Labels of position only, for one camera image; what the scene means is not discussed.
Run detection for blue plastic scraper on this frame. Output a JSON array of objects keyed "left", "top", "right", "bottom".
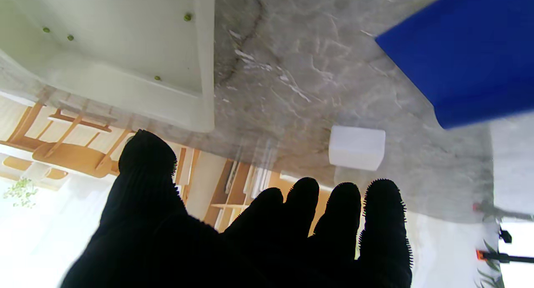
[{"left": 375, "top": 0, "right": 534, "bottom": 130}]

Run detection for scattered green beans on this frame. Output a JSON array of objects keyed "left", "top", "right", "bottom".
[{"left": 42, "top": 13, "right": 193, "bottom": 81}]

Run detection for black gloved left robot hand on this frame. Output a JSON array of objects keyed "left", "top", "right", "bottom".
[{"left": 60, "top": 129, "right": 413, "bottom": 288}]

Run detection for printed room backdrop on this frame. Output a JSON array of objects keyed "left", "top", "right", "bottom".
[{"left": 0, "top": 90, "right": 501, "bottom": 288}]

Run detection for white square jar lid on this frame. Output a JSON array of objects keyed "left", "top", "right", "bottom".
[{"left": 328, "top": 126, "right": 386, "bottom": 172}]

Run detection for leaf print white backdrop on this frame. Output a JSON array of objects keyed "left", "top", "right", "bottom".
[{"left": 474, "top": 200, "right": 534, "bottom": 288}]

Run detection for cream baking tray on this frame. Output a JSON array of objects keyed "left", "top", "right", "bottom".
[{"left": 0, "top": 0, "right": 216, "bottom": 133}]

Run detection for black tripod stand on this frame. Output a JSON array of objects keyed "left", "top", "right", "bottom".
[{"left": 474, "top": 227, "right": 534, "bottom": 265}]

